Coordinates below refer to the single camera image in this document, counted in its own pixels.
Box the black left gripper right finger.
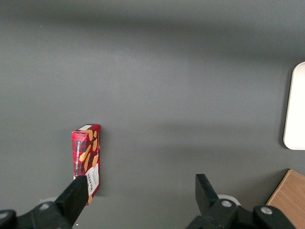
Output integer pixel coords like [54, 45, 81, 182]
[185, 174, 296, 229]

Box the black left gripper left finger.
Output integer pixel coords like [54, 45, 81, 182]
[16, 175, 90, 229]

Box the oak wooden drawer cabinet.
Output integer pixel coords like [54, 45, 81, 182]
[265, 168, 305, 229]

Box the red tartan shortbread box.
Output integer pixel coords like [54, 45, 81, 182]
[71, 124, 101, 207]

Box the cream plastic tray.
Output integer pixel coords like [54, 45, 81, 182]
[283, 61, 305, 151]

